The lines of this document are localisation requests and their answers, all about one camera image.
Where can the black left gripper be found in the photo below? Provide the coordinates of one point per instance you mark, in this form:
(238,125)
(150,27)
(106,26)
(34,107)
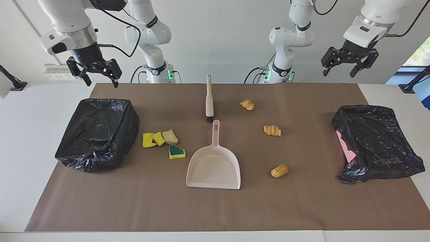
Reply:
(356,50)

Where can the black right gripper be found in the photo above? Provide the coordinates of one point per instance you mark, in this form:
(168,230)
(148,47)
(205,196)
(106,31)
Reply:
(88,57)

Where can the large yellow sponge piece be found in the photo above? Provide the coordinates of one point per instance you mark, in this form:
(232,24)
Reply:
(147,141)

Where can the small yellow sponge piece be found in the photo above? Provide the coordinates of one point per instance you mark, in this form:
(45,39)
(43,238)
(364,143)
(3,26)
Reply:
(159,138)

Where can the beige sponge chunk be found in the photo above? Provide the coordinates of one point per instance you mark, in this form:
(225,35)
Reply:
(170,136)

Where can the green and yellow sponge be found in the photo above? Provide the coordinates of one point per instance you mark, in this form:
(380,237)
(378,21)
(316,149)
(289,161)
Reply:
(176,153)

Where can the golden croissant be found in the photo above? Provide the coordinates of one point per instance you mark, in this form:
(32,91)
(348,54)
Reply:
(272,130)
(248,105)

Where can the beige hand brush black bristles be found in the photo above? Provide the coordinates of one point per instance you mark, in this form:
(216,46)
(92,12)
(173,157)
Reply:
(209,97)

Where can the brown oval bread roll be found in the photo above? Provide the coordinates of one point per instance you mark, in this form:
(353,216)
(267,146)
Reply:
(279,171)

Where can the pale pink plastic dustpan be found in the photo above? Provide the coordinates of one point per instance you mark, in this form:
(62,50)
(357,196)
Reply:
(213,168)

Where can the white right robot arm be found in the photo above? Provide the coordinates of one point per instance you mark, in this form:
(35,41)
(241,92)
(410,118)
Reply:
(147,32)

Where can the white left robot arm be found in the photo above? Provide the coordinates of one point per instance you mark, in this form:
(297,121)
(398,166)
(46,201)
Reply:
(289,37)

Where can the black bag lined box bin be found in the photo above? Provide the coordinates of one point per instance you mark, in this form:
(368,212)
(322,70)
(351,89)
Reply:
(97,134)

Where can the crumpled black trash bag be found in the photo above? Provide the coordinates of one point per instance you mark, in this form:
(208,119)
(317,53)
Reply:
(379,141)

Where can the pink plastic bin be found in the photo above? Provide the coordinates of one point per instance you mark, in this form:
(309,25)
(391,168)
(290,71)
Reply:
(346,148)

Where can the window with greenery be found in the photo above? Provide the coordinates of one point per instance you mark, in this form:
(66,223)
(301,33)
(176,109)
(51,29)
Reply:
(421,55)

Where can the brown paper table mat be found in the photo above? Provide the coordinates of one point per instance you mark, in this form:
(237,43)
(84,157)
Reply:
(302,201)

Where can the white wall socket box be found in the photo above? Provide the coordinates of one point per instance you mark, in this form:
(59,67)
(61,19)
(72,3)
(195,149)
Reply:
(62,71)

